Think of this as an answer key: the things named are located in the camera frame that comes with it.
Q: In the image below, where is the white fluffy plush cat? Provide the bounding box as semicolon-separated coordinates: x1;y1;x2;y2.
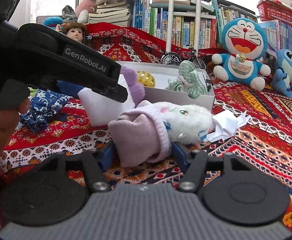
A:
156;102;213;145

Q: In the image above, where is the lilac knit sock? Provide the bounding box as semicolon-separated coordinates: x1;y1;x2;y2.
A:
108;100;172;167

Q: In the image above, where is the white foam block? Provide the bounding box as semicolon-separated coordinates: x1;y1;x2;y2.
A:
78;74;135;127

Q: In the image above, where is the white paper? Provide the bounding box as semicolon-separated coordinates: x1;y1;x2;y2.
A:
203;110;251;142

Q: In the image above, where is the blue floral cloth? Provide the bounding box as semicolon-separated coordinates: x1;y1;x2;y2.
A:
20;89;72;132

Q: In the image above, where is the green checkered cloth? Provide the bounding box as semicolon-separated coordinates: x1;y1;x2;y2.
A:
165;60;211;99

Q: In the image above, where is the purple plush monster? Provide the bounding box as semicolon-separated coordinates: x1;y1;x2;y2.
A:
121;66;145;106

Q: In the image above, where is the green pink scrunchie bow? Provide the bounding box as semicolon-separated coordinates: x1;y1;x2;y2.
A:
29;87;38;98

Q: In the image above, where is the blue white whale plush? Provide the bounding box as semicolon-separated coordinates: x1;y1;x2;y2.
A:
43;16;63;29

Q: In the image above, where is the brown haired baby doll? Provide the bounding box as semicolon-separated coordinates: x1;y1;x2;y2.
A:
55;22;88;44

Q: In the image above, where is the grey cloth bundle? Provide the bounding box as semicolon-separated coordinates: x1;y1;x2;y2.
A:
61;5;78;23

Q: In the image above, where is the white cardboard box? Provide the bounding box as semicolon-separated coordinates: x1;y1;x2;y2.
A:
119;61;215;111

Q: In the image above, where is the pink bunny plush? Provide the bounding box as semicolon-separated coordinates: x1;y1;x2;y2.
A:
75;0;107;24

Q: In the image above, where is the red patterned blanket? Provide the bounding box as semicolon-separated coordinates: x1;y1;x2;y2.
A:
0;23;292;230

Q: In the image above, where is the black miniature bicycle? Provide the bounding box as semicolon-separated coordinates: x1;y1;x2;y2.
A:
161;44;206;70

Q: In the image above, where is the stack of grey books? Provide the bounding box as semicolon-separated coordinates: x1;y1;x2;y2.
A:
87;0;133;27

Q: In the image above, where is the Doraemon plush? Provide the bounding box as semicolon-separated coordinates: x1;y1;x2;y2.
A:
211;18;271;91

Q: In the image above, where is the row of upright books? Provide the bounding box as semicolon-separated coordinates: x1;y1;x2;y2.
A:
133;0;292;51

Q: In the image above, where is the Stitch plush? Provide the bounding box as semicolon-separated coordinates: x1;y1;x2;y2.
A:
271;49;292;98

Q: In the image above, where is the red plastic basket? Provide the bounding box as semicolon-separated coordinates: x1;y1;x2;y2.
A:
257;0;292;27

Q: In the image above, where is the white pipe frame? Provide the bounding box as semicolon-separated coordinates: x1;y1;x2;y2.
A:
165;0;201;56

